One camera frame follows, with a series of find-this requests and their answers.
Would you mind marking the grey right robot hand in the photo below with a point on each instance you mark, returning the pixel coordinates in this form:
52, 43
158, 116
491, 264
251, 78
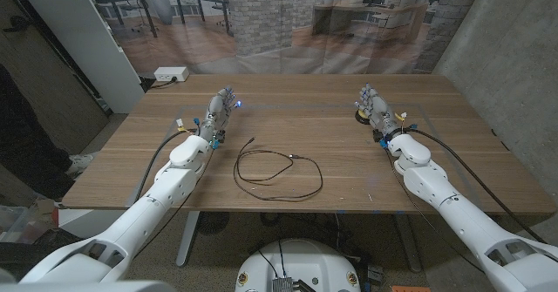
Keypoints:
378, 109

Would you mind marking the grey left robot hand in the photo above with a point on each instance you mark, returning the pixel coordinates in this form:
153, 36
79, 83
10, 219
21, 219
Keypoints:
215, 111

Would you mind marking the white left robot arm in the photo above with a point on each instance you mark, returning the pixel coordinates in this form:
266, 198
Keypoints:
144, 213

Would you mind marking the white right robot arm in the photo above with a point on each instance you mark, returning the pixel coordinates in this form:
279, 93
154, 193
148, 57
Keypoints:
462, 218

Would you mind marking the yellow button on black base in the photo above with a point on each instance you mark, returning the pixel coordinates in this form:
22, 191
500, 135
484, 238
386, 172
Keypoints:
360, 117

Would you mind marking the white power strip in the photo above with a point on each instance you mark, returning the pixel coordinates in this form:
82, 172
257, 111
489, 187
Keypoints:
171, 73

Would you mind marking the printed office backdrop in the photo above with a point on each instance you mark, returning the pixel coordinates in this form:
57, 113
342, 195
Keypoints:
270, 22

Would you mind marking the black round fan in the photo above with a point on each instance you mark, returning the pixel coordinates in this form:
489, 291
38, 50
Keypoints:
213, 222

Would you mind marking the white table leg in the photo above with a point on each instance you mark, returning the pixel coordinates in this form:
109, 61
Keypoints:
187, 239

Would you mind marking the grey table leg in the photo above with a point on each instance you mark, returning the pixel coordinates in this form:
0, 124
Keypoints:
409, 244

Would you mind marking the white cabinet panel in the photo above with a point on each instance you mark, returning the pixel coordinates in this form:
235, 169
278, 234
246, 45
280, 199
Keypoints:
83, 35

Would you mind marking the white robot torso base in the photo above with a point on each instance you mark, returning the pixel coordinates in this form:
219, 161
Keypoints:
298, 261

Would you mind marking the clear plastic storage bin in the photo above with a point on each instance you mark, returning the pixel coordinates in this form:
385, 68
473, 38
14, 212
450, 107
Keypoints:
22, 224

